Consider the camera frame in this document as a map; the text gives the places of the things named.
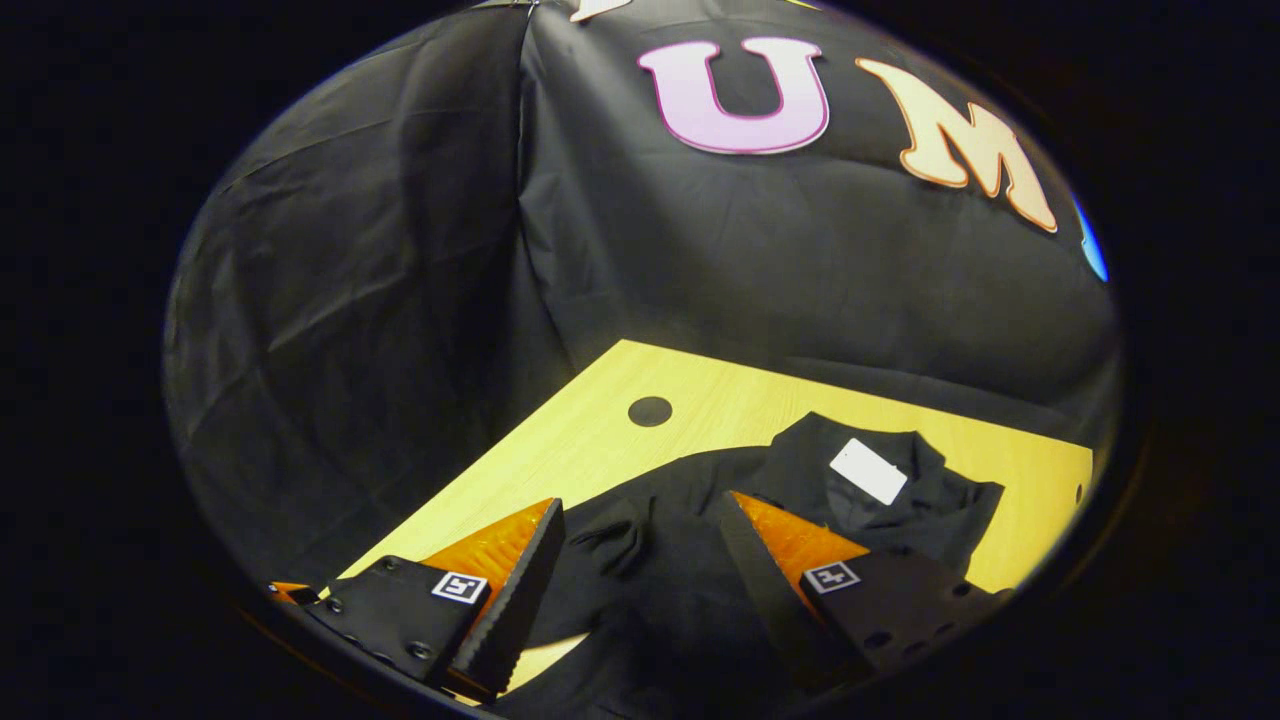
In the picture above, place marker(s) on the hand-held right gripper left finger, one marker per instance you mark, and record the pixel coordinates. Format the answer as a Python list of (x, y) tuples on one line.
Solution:
[(515, 610)]

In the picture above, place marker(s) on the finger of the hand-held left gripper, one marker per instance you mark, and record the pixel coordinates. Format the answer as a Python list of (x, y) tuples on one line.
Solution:
[(292, 593)]

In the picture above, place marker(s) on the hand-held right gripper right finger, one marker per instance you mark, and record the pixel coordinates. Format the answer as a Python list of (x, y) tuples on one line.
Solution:
[(765, 590)]

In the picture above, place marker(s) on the black button shirt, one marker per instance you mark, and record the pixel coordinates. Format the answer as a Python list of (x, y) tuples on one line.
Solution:
[(660, 580)]

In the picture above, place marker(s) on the black backdrop cloth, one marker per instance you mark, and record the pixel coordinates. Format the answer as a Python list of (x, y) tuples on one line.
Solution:
[(700, 260)]

